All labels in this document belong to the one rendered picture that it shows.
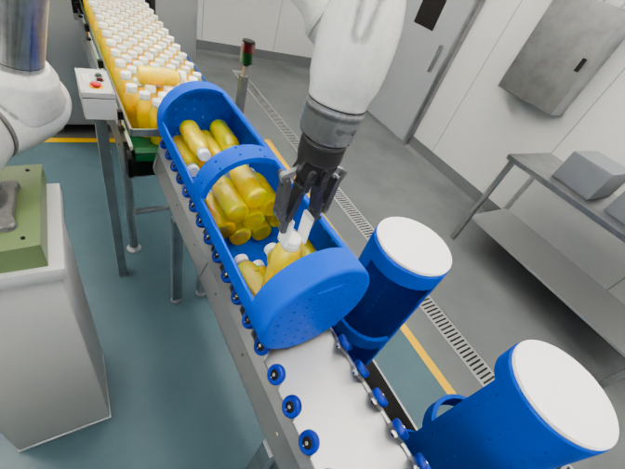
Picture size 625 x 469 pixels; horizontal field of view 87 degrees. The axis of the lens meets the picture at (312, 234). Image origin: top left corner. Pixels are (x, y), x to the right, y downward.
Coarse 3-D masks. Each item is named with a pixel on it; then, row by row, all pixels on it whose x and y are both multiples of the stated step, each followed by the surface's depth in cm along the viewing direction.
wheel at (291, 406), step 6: (288, 396) 70; (294, 396) 70; (282, 402) 71; (288, 402) 70; (294, 402) 69; (300, 402) 70; (282, 408) 70; (288, 408) 69; (294, 408) 69; (300, 408) 69; (288, 414) 69; (294, 414) 68
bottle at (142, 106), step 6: (138, 102) 127; (144, 102) 126; (150, 102) 128; (138, 108) 127; (144, 108) 127; (138, 114) 129; (144, 114) 129; (138, 120) 131; (144, 120) 130; (138, 126) 133; (144, 126) 132
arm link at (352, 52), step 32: (352, 0) 37; (384, 0) 37; (320, 32) 41; (352, 32) 38; (384, 32) 38; (320, 64) 42; (352, 64) 40; (384, 64) 41; (320, 96) 44; (352, 96) 43
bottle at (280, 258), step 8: (280, 248) 67; (272, 256) 68; (280, 256) 67; (288, 256) 66; (296, 256) 67; (272, 264) 69; (280, 264) 67; (288, 264) 67; (272, 272) 70; (264, 280) 73
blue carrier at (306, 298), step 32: (192, 96) 112; (224, 96) 111; (160, 128) 110; (224, 160) 85; (256, 160) 87; (192, 192) 91; (320, 224) 90; (224, 256) 77; (256, 256) 98; (320, 256) 66; (352, 256) 72; (288, 288) 63; (320, 288) 66; (352, 288) 74; (256, 320) 67; (288, 320) 68; (320, 320) 78
